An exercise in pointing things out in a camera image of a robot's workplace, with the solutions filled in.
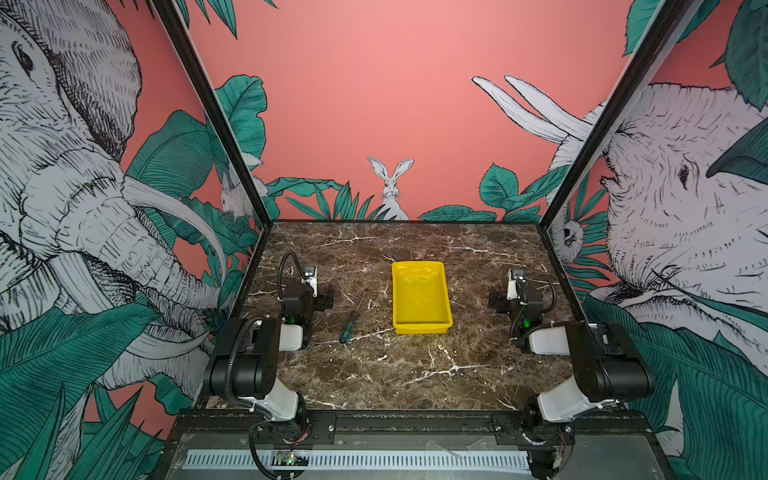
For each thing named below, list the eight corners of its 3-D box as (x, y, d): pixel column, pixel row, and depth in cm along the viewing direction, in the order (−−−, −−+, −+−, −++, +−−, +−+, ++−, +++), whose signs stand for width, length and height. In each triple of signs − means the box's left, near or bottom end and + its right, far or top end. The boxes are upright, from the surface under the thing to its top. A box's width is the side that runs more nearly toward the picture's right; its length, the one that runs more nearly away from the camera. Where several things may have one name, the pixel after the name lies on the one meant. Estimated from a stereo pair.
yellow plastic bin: (392, 334, 93) (392, 324, 87) (392, 270, 108) (392, 258, 103) (449, 334, 93) (452, 324, 87) (441, 271, 108) (443, 259, 103)
